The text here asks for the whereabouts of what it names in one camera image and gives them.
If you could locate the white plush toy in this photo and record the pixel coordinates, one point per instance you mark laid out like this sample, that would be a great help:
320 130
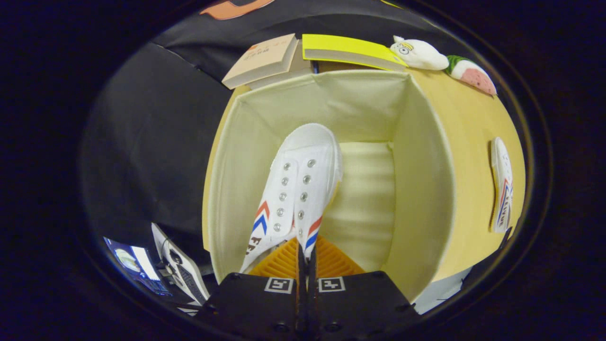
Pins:
419 54

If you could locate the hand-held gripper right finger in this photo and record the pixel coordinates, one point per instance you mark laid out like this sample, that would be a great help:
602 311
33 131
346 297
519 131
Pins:
360 303

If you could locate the beige paperback book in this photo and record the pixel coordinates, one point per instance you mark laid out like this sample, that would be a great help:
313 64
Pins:
262 57

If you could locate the grey paperback book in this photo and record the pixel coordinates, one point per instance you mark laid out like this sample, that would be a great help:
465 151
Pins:
298 68

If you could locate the watermelon slice plush toy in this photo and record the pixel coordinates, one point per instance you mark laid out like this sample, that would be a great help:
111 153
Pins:
473 76

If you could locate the white striped canvas shoe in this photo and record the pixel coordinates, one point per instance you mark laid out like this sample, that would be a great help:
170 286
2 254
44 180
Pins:
502 180
303 161

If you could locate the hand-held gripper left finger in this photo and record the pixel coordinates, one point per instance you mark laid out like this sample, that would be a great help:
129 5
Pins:
255 303

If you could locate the yellow cover book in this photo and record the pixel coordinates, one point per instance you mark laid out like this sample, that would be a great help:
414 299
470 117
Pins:
345 45

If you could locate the cream fabric storage box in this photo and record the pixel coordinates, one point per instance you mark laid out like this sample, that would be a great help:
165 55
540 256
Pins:
360 104

